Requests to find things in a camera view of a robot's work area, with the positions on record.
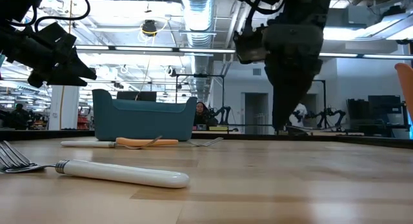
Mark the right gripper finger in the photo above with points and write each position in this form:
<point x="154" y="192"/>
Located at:
<point x="311" y="78"/>
<point x="284" y="95"/>

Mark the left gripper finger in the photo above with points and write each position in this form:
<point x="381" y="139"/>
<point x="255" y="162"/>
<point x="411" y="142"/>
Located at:
<point x="58" y="78"/>
<point x="69" y="53"/>

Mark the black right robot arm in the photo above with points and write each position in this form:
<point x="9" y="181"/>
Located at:
<point x="300" y="4"/>

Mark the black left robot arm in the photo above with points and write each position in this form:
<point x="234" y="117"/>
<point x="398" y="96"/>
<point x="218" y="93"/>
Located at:
<point x="16" y="4"/>

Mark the person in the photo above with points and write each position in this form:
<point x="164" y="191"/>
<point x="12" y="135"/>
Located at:
<point x="203" y="116"/>
<point x="19" y="117"/>
<point x="298" y="116"/>

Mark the white pillar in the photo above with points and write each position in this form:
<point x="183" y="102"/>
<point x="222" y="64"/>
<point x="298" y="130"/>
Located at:
<point x="64" y="107"/>

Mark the black equipment shelf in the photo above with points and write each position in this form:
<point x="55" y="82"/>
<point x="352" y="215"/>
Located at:
<point x="374" y="114"/>

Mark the long linear ceiling light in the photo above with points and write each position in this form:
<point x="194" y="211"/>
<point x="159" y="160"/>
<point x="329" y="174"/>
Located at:
<point x="206" y="50"/>

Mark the dark teal plastic bin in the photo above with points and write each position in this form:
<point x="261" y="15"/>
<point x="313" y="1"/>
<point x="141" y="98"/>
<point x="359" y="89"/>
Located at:
<point x="142" y="120"/>

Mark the orange plastic bin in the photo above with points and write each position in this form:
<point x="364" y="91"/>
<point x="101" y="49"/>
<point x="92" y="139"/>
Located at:
<point x="407" y="85"/>

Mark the black background rig frame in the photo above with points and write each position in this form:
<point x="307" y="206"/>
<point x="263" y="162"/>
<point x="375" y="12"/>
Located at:
<point x="200" y="75"/>
<point x="324" y="98"/>

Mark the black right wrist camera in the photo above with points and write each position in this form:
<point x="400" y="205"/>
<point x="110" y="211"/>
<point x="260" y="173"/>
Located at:
<point x="250" y="46"/>

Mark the black aluminium rig frame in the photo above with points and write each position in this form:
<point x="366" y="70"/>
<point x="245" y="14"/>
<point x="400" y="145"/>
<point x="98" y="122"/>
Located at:
<point x="38" y="135"/>

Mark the silver spiral ventilation duct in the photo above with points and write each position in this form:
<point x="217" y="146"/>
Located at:
<point x="198" y="17"/>

